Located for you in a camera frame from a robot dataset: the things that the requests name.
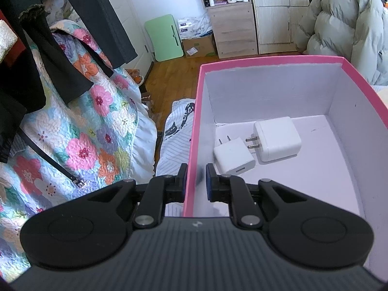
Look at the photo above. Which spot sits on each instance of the large white charger plug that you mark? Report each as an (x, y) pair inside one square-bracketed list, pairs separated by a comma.
[(277, 138)]

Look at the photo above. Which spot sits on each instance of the green folding table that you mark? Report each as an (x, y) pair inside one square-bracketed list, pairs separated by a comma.
[(163, 38)]

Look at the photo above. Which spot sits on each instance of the brown cardboard box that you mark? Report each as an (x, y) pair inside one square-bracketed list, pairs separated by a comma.
[(198, 47)]

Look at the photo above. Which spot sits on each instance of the black hanging garment with sleeve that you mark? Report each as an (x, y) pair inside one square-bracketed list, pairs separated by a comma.
[(57, 57)]

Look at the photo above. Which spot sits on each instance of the red hanging garment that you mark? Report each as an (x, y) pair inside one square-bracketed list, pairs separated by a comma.
[(13, 53)]

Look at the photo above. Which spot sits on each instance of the dark grey hanging garment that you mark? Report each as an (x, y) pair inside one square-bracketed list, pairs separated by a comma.
[(103, 18)]

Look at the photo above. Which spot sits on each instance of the light wooden wardrobe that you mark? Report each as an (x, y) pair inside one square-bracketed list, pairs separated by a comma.
[(279, 15)]

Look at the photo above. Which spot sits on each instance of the pink cardboard box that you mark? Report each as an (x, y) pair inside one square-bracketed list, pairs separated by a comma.
[(272, 97)]

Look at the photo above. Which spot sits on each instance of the black belt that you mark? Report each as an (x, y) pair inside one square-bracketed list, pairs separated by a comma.
[(51, 162)]

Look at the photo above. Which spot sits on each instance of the white door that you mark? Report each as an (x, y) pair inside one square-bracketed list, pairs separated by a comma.
[(133, 9)]

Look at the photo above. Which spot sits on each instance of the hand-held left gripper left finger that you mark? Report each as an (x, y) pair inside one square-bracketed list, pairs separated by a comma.
[(183, 185)]

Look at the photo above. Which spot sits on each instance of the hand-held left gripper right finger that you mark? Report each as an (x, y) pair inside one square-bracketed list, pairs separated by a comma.
[(209, 185)]

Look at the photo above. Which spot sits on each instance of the white tissue pack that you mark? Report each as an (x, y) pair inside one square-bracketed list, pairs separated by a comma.
[(194, 25)]

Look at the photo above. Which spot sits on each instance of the floral quilt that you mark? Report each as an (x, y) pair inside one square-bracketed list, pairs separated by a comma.
[(91, 127)]

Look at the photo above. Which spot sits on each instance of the small white charger plug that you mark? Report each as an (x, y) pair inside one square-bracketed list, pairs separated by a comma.
[(233, 157)]

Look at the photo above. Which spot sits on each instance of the black hanging coat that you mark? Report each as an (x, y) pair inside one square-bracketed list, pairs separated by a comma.
[(15, 103)]

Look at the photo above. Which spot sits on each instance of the white fleece cuff garment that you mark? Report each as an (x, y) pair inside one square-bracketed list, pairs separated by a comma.
[(6, 38)]

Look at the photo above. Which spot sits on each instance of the grey-green puffer jacket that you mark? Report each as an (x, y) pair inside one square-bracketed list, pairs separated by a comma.
[(348, 27)]

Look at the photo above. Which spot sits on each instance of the wooden shelf cabinet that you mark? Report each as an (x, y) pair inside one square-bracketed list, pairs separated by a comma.
[(235, 27)]

